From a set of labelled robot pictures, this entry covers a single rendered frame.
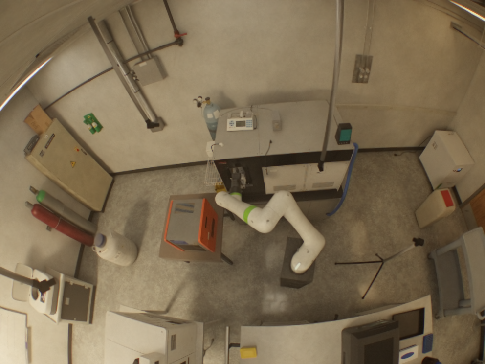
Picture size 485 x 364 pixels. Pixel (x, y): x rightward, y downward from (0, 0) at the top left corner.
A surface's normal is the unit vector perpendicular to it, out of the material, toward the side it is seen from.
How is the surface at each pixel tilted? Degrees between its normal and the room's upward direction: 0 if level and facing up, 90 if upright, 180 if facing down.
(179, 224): 0
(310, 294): 0
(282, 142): 0
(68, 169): 90
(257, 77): 90
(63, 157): 90
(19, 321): 90
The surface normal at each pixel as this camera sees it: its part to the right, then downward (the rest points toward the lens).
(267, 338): -0.18, -0.54
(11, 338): 0.98, -0.07
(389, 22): -0.02, 0.84
